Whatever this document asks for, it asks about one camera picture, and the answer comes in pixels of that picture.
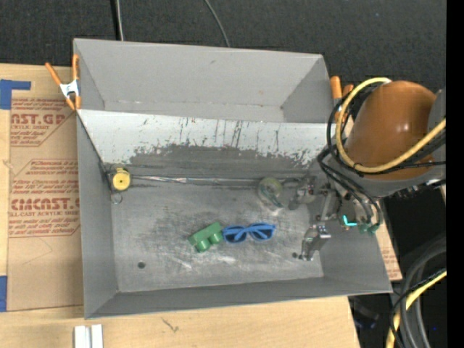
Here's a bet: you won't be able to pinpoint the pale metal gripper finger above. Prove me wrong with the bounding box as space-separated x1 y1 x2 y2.
301 223 332 262
288 178 320 211

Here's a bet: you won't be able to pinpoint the blue sunglasses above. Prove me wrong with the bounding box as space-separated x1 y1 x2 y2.
221 223 277 244

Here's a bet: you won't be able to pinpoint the green toy block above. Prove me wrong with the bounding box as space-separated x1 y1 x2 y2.
187 221 224 254

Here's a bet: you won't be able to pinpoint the grey metal bin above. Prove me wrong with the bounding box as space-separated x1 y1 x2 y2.
72 38 394 320

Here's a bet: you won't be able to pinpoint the yellow round disc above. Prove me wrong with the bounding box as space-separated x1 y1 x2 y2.
110 167 131 194

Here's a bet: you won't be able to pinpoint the brown cardboard board, red print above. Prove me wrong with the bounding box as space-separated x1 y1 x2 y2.
0 62 404 313

